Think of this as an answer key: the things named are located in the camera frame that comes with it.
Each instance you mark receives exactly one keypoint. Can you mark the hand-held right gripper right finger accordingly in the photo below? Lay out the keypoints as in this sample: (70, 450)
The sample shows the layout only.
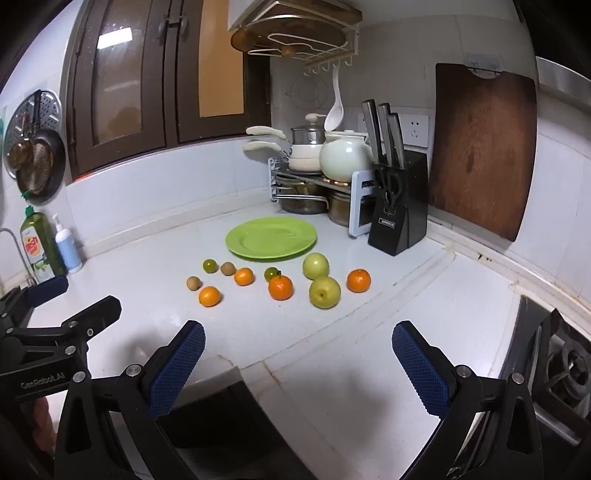
(422, 374)

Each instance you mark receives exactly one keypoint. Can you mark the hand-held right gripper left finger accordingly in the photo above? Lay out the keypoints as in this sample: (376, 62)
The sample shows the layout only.
(178, 369)

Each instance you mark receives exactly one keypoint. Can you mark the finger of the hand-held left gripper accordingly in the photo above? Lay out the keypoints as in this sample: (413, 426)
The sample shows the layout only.
(94, 314)
(48, 288)

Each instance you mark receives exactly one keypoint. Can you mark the small brown kiwi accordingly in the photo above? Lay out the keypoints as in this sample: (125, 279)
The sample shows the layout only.
(192, 283)
(227, 268)

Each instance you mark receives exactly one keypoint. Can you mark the small green tangerine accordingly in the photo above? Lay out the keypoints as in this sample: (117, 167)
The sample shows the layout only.
(269, 273)
(210, 266)

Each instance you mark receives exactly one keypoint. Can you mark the orange tangerine with stem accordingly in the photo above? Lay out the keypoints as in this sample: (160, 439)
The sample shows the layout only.
(280, 289)

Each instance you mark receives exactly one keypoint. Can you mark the green plate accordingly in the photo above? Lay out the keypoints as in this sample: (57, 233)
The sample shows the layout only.
(271, 237)

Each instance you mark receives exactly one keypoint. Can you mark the person's left hand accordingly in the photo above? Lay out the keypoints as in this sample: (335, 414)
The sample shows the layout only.
(45, 424)

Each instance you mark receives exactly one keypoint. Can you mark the white blue pump bottle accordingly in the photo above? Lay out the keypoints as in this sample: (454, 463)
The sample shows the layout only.
(69, 251)

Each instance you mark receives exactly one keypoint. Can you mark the green dish soap bottle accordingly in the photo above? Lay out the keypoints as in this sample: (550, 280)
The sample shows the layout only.
(39, 244)

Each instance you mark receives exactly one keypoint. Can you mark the steel faucet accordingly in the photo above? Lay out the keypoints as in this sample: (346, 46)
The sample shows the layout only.
(21, 251)

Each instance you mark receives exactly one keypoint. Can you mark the small mesh strainer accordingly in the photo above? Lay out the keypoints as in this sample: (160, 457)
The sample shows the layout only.
(17, 154)

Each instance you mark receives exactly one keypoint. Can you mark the black gas stove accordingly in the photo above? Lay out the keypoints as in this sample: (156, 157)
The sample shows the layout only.
(568, 364)

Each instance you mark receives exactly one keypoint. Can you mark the black knife block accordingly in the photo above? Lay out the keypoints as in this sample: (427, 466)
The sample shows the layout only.
(408, 207)

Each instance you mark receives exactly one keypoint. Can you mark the grey two-tier pot rack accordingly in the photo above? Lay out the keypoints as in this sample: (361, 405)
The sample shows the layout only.
(362, 207)

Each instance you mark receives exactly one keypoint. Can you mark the perforated steel steamer plate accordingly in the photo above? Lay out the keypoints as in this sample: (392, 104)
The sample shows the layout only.
(46, 108)

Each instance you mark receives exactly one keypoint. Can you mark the tall steel pot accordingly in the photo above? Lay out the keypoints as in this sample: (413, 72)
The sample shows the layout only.
(341, 210)

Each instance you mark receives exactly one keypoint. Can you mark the black kitchen scissors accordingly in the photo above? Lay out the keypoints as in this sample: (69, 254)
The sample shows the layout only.
(390, 184)

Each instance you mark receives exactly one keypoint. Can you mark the wooden bead trivet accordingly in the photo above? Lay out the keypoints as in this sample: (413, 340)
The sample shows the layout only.
(334, 178)

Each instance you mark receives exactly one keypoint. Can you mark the white ceramic pot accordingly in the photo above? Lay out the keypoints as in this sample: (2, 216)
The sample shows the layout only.
(344, 159)

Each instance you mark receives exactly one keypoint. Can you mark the brown wooden cutting board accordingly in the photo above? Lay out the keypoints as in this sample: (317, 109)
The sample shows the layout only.
(480, 152)

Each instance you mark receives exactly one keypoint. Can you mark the brown framed window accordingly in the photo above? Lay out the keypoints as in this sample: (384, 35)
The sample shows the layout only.
(171, 92)

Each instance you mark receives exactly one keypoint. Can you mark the cream saucepan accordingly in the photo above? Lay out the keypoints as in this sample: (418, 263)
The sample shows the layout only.
(304, 151)
(302, 164)

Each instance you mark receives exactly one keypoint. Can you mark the steel pot with lid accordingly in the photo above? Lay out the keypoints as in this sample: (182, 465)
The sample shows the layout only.
(307, 136)

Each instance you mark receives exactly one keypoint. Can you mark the white ladle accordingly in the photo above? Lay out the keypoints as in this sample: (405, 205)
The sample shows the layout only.
(333, 113)

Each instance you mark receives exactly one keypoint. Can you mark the steel range hood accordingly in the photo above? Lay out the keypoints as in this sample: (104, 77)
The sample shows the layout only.
(563, 74)

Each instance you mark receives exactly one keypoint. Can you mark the thin wooden board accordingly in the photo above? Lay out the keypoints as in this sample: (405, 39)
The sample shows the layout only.
(314, 11)

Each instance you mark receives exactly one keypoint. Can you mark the white wall socket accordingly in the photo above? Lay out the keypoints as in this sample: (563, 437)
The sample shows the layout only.
(418, 129)
(361, 124)

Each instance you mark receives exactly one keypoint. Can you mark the clear wall hook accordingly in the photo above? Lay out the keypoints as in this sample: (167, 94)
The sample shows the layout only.
(482, 65)

